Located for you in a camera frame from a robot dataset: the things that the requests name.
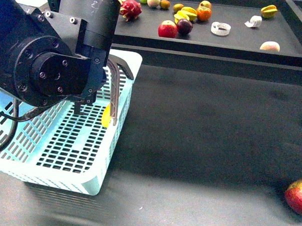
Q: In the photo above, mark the black display tray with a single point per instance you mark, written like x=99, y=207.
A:
x=225, y=34

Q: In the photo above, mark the brown kiwi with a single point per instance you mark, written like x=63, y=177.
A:
x=164, y=4
x=177, y=7

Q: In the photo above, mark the yellow starfruit far right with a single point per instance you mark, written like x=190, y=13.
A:
x=268, y=11

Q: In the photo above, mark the grey basket handle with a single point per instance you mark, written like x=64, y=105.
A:
x=115, y=63

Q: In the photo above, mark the pink peach front right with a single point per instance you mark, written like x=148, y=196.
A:
x=270, y=45

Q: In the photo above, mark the pink dragon fruit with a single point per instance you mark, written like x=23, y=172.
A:
x=130, y=10

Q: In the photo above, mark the light blue plastic basket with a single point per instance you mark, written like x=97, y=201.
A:
x=67, y=151

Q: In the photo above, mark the orange persimmon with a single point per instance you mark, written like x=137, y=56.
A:
x=203, y=13

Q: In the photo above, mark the brown kiwi right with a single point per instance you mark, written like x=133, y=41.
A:
x=177, y=7

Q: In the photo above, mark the dark purple plum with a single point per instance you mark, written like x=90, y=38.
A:
x=184, y=26

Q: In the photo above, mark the yellow red mango fruit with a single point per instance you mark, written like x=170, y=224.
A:
x=205, y=4

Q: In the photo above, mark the silver tape roll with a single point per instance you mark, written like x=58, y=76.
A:
x=255, y=21

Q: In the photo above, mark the yellow starfruit near apple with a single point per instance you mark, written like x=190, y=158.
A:
x=188, y=13

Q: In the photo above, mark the brown kiwi left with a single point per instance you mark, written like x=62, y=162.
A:
x=164, y=4

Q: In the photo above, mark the red apple on table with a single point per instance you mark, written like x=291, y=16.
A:
x=293, y=196

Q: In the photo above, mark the tan peach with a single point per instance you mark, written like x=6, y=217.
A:
x=153, y=3

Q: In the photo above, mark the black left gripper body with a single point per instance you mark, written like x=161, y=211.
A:
x=96, y=79

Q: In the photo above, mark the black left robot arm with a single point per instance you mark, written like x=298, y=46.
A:
x=49, y=57

